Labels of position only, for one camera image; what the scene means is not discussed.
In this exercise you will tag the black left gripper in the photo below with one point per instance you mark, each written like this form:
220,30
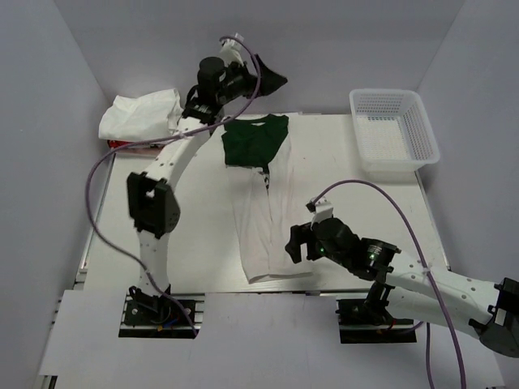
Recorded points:
268,83

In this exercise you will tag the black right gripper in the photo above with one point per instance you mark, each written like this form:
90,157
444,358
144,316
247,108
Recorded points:
301,234

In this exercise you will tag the white and green t-shirt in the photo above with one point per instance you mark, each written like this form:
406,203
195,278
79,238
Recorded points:
260,166

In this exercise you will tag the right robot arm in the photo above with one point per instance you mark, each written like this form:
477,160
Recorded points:
402,288

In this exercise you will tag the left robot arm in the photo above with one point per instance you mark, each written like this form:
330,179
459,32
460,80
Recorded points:
152,203

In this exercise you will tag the crumpled white t-shirt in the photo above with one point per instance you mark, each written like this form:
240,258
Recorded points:
151,116

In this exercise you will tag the white plastic basket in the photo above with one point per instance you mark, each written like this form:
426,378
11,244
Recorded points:
393,133

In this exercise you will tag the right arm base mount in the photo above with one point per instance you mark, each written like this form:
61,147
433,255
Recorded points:
358,324

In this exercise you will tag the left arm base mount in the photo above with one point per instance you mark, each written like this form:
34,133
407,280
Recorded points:
157,317

